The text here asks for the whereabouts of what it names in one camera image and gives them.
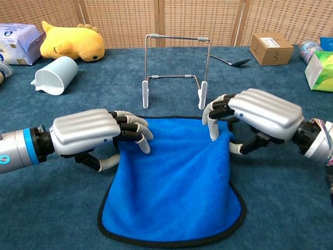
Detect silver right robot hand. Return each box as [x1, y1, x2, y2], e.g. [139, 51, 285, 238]
[202, 88, 304, 155]

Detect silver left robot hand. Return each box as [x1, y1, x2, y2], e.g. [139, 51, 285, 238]
[49, 108, 154, 172]

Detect blue microfiber cloth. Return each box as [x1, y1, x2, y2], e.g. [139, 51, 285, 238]
[97, 116, 247, 248]

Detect metal spoon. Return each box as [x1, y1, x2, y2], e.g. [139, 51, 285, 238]
[204, 53, 251, 67]

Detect light blue plastic cup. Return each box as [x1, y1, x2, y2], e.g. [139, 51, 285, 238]
[30, 56, 79, 96]

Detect brown cardboard box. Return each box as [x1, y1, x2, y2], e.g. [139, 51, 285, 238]
[249, 32, 294, 66]

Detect green tissue pack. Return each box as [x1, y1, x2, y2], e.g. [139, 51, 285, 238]
[304, 51, 333, 93]

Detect teal table cloth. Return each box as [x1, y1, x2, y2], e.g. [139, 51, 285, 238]
[0, 45, 333, 250]

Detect yellow plush toy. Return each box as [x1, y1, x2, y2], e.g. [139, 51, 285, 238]
[40, 20, 106, 63]

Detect blue snack bag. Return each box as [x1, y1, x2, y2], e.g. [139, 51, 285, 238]
[319, 36, 333, 52]

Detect cream bottle with grey cap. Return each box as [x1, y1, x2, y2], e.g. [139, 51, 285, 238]
[0, 61, 14, 84]

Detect light purple carton box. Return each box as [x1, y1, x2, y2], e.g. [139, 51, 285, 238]
[0, 23, 46, 66]

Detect wicker folding screen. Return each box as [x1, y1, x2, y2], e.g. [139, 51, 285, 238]
[0, 0, 333, 49]

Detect small metal wire rack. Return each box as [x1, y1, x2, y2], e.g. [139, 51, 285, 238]
[142, 33, 211, 110]

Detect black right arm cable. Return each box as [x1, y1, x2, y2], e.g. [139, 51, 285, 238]
[325, 162, 333, 207]

